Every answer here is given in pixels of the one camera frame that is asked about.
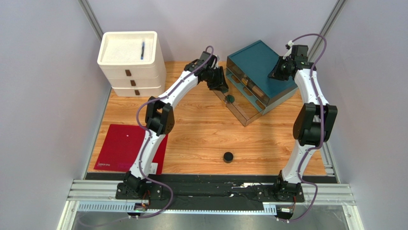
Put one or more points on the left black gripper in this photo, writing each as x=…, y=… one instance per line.
x=220, y=81

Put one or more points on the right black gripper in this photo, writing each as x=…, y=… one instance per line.
x=277, y=71

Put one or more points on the dark green round puff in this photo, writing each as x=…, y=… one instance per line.
x=229, y=99

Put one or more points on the teal drawer organizer box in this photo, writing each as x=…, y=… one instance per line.
x=257, y=60

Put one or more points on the black round jar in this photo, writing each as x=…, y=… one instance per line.
x=228, y=157

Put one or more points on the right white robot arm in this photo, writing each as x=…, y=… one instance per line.
x=314, y=123

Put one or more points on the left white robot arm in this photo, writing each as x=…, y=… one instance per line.
x=160, y=120

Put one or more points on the blue pen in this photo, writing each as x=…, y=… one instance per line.
x=142, y=50

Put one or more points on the white three-drawer organizer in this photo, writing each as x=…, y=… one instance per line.
x=128, y=75

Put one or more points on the red mat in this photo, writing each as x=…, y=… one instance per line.
x=120, y=148

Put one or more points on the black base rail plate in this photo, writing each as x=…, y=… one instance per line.
x=201, y=192

